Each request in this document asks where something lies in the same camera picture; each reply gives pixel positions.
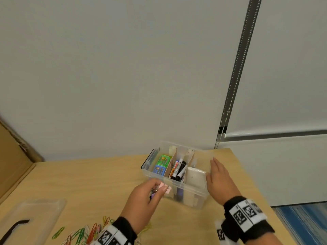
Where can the person's left hand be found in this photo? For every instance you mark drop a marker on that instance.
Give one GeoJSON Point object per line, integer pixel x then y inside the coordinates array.
{"type": "Point", "coordinates": [141, 204]}

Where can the person's right hand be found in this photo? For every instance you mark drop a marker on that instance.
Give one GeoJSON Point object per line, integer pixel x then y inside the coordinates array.
{"type": "Point", "coordinates": [222, 183]}

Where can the lilac binder clip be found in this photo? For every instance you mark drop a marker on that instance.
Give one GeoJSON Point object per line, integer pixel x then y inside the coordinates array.
{"type": "Point", "coordinates": [153, 194]}

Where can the clear plastic storage box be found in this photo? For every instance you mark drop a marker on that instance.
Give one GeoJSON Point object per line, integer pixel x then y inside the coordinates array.
{"type": "Point", "coordinates": [196, 199]}

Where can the large black marker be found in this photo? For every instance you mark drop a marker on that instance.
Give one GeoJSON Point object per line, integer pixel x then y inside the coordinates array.
{"type": "Point", "coordinates": [182, 170]}

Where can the green pencil sharpener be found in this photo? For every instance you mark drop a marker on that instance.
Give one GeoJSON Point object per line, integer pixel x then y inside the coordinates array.
{"type": "Point", "coordinates": [163, 160]}

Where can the pile of colourful paper clips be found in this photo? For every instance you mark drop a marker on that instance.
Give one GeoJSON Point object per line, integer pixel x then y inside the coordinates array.
{"type": "Point", "coordinates": [89, 233]}

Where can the person's right forearm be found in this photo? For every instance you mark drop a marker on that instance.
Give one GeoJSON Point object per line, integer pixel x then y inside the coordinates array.
{"type": "Point", "coordinates": [265, 239]}

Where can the black right wristband with tags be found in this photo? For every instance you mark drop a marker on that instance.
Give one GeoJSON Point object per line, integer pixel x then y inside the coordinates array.
{"type": "Point", "coordinates": [245, 216]}

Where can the wooden table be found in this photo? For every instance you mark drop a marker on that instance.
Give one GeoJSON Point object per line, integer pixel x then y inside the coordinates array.
{"type": "Point", "coordinates": [89, 181]}

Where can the brown cardboard panel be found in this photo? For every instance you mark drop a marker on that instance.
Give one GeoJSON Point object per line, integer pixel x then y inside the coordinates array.
{"type": "Point", "coordinates": [10, 163]}

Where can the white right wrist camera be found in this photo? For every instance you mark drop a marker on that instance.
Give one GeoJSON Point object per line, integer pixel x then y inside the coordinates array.
{"type": "Point", "coordinates": [221, 234]}

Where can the grey horizontal wall rail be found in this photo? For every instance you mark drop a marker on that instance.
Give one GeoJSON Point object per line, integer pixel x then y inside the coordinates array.
{"type": "Point", "coordinates": [276, 135]}

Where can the black perforated wall strip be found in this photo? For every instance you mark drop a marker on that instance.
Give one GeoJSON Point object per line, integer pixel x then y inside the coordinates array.
{"type": "Point", "coordinates": [238, 73]}

